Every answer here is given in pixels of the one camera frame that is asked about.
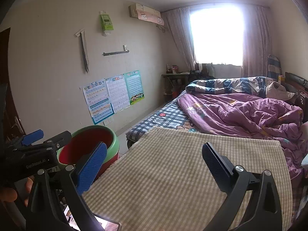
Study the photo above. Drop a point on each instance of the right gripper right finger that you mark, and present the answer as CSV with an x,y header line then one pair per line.
x,y
263,211

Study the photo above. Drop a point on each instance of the dark hanging wall strip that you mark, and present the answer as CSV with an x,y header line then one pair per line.
x,y
81,35

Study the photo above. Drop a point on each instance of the wall air conditioner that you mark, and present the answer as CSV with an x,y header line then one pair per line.
x,y
145,13

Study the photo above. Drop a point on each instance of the dark side table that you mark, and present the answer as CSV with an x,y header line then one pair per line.
x,y
174,82

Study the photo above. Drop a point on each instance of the blue plaid bed sheet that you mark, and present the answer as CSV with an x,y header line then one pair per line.
x,y
169,116

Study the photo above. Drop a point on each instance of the pink window curtains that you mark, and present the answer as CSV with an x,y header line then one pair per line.
x,y
222,34

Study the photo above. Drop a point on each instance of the green wall tissue box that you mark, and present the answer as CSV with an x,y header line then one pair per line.
x,y
106,23

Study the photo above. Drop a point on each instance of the black wall rail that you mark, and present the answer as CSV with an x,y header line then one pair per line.
x,y
124,51

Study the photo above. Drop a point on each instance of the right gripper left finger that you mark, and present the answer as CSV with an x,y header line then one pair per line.
x,y
45,211

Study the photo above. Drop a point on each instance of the blue patchwork quilt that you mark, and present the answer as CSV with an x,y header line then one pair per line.
x,y
260,86

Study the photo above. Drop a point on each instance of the dark wooden headboard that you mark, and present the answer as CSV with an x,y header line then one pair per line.
x,y
298,85

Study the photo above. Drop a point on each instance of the person's left hand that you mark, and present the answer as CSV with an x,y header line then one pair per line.
x,y
10,195

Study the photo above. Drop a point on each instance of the purple quilt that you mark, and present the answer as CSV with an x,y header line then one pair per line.
x,y
248,116

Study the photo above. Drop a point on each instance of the red bin with green rim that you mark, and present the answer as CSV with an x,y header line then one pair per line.
x,y
84,141

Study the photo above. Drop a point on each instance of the educational wall posters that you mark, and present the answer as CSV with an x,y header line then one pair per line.
x,y
109,96

